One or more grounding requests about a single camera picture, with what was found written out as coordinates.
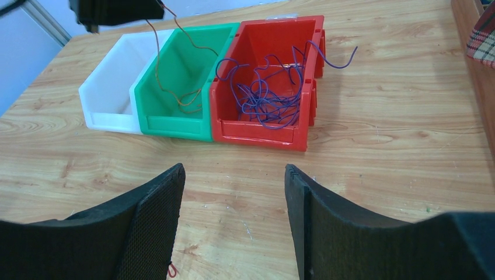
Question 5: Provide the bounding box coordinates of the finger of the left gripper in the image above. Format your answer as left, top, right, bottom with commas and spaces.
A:
69, 0, 165, 33

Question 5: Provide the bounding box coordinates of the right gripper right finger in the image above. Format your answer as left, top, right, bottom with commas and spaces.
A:
284, 164, 494, 279

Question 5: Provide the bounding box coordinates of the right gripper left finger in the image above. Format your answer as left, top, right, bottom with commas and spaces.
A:
1, 163, 186, 279

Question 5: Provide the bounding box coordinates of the brown orange wire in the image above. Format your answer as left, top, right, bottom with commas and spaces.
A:
145, 3, 219, 115

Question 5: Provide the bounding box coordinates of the purple wire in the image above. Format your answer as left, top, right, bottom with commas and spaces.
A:
215, 40, 358, 130

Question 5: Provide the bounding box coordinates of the white plastic bin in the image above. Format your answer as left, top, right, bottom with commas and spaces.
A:
78, 29, 173, 135

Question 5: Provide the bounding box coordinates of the green plastic bin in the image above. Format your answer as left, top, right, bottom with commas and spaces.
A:
131, 23, 239, 142

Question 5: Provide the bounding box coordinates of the red plastic bin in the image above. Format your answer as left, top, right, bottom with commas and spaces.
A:
210, 15, 325, 151

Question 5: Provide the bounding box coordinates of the plaid cloth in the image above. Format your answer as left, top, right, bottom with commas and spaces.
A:
466, 1, 494, 69

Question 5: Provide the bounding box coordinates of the wooden tray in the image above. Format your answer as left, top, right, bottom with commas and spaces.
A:
451, 0, 494, 156

